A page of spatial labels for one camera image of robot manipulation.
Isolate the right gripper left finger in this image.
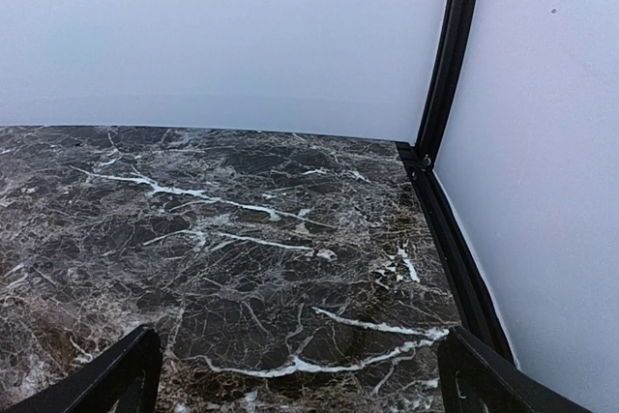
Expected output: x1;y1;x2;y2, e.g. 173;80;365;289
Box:
7;325;162;413

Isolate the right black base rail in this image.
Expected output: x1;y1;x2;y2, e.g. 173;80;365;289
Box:
396;142;516;365

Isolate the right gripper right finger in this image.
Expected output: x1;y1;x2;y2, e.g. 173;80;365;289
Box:
437;326;586;413

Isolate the right black frame post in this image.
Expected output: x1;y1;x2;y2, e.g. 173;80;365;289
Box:
415;0;476;170

